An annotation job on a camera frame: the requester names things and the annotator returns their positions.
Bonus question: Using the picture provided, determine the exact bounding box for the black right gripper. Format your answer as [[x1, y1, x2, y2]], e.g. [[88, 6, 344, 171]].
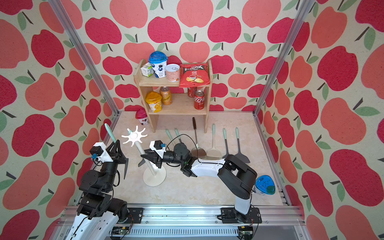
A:
[[143, 146, 186, 168]]

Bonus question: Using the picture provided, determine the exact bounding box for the steel spoon dark wooden handle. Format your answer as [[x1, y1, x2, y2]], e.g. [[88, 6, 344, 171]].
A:
[[192, 117, 206, 158]]

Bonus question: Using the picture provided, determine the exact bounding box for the cream spoon green handle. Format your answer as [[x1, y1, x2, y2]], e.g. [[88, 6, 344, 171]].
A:
[[207, 124, 222, 160]]

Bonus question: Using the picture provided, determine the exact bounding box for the grey turner green handle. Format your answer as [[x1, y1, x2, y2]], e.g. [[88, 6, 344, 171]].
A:
[[223, 128, 229, 159]]

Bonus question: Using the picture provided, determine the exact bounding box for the grey slotted spatula green handle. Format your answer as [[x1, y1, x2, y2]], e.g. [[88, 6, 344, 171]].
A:
[[233, 127, 251, 164]]

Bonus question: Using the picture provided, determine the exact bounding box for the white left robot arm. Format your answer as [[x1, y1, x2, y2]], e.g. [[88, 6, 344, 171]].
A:
[[66, 140, 129, 240]]

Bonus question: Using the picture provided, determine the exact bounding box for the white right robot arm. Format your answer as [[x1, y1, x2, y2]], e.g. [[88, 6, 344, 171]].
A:
[[141, 141, 257, 224]]

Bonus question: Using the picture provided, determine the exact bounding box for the white utensil rack stand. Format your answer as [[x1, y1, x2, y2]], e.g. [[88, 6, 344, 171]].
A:
[[121, 125, 167, 187]]

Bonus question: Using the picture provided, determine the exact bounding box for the red lid small cup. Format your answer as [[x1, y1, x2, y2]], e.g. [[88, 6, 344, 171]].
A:
[[135, 109, 149, 126]]

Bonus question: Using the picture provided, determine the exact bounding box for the yellow mango cup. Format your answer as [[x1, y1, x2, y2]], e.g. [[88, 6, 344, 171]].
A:
[[146, 91, 162, 113]]

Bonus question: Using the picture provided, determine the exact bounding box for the wooden two-tier shelf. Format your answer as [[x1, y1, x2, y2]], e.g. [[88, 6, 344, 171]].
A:
[[134, 59, 213, 133]]

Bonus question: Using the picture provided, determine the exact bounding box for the orange soda can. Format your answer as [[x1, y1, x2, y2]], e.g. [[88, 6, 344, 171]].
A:
[[160, 87, 172, 106]]

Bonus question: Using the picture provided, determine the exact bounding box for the red cola can front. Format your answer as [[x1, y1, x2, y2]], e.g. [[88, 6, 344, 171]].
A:
[[194, 90, 205, 110]]

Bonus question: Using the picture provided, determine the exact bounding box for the red cola can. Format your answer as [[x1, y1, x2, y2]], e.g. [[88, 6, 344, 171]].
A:
[[188, 87, 197, 98], [194, 90, 205, 110]]

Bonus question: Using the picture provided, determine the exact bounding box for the red cola can back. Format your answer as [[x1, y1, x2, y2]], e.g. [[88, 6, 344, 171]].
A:
[[188, 87, 197, 98]]

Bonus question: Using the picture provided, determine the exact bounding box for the small white green carton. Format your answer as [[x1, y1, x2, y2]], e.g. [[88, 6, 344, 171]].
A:
[[141, 63, 154, 77]]

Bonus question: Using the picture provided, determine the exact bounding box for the pink tin can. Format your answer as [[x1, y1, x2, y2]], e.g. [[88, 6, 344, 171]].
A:
[[166, 64, 181, 82]]

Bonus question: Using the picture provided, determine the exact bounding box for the red chips bag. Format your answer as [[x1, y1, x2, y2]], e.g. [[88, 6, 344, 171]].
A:
[[179, 63, 211, 88]]

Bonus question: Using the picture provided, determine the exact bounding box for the blue lid yogurt cup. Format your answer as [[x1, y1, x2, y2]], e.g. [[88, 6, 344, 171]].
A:
[[149, 51, 168, 78]]

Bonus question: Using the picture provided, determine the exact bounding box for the blue lid cup on floor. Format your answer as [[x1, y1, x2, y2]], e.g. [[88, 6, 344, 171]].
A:
[[254, 175, 276, 195]]

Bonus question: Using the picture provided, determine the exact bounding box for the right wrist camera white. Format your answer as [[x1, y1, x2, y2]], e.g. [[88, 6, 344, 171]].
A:
[[150, 140, 167, 159]]

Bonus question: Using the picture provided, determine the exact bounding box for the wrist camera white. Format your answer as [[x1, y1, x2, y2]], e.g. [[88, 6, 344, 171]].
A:
[[150, 140, 167, 159], [90, 142, 113, 163]]

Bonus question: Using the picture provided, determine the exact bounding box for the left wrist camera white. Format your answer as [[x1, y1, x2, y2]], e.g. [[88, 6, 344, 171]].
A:
[[90, 142, 113, 163]]

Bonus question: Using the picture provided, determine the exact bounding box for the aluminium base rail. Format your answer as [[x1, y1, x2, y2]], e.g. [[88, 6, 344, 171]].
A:
[[46, 204, 310, 240]]

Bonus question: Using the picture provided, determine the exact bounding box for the aluminium frame post left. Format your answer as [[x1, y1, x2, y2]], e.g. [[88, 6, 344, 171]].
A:
[[48, 0, 120, 118]]

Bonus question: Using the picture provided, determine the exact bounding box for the aluminium frame post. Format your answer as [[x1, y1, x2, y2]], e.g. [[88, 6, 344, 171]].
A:
[[48, 0, 120, 118], [253, 0, 316, 119]]

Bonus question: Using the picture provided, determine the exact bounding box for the aluminium frame post right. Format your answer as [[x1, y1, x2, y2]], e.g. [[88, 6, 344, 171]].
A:
[[253, 0, 316, 119]]

